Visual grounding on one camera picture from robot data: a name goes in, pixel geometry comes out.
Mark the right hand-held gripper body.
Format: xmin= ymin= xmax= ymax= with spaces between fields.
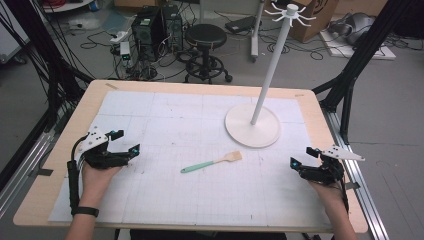
xmin=299 ymin=143 xmax=366 ymax=185

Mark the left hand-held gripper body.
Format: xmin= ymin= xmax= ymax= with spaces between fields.
xmin=78 ymin=126 xmax=131 ymax=170

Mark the person's right hand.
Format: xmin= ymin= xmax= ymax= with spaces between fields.
xmin=307 ymin=180 xmax=348 ymax=209

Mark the person's left hand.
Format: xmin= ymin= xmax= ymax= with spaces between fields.
xmin=79 ymin=163 xmax=123 ymax=209

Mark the white hook stand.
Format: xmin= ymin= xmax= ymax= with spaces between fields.
xmin=224 ymin=2 xmax=317 ymax=149

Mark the white grid mat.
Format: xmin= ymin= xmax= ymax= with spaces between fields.
xmin=47 ymin=90 xmax=332 ymax=228

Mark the black wristband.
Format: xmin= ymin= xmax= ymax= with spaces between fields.
xmin=71 ymin=206 xmax=100 ymax=219

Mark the white box with green light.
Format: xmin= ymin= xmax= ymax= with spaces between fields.
xmin=119 ymin=41 xmax=132 ymax=62

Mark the white power strip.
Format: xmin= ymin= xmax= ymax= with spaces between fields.
xmin=109 ymin=30 xmax=130 ymax=44

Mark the large black computer tower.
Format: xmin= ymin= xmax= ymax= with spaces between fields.
xmin=130 ymin=5 xmax=165 ymax=64

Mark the slim black computer tower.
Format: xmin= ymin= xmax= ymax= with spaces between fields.
xmin=161 ymin=4 xmax=185 ymax=53

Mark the white flat board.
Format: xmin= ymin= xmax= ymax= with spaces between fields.
xmin=319 ymin=29 xmax=398 ymax=62

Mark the brown cardboard box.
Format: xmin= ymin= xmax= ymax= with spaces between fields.
xmin=287 ymin=0 xmax=340 ymax=44

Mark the grey rounded device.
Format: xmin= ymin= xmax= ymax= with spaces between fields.
xmin=327 ymin=12 xmax=377 ymax=47

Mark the black round stool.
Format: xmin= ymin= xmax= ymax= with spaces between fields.
xmin=183 ymin=23 xmax=234 ymax=85

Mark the white stand leg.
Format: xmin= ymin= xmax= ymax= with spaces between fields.
xmin=249 ymin=0 xmax=267 ymax=64

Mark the white round table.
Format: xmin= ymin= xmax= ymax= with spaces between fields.
xmin=42 ymin=0 xmax=95 ymax=14

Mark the black flat device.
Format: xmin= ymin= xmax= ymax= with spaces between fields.
xmin=224 ymin=15 xmax=258 ymax=35

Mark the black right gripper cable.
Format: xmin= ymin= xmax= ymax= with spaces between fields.
xmin=338 ymin=178 xmax=350 ymax=214

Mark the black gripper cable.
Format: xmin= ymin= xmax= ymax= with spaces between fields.
xmin=338 ymin=178 xmax=350 ymax=214
xmin=66 ymin=134 xmax=88 ymax=216

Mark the aluminium rail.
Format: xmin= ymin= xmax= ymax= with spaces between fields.
xmin=0 ymin=129 xmax=58 ymax=219
xmin=323 ymin=109 xmax=390 ymax=240

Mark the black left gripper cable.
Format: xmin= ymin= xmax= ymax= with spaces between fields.
xmin=66 ymin=134 xmax=88 ymax=216

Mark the wooden spatula with green handle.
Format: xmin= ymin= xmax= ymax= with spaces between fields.
xmin=180 ymin=150 xmax=244 ymax=175

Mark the black metal frame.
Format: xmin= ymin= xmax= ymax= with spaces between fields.
xmin=312 ymin=0 xmax=415 ymax=145
xmin=0 ymin=0 xmax=96 ymax=193

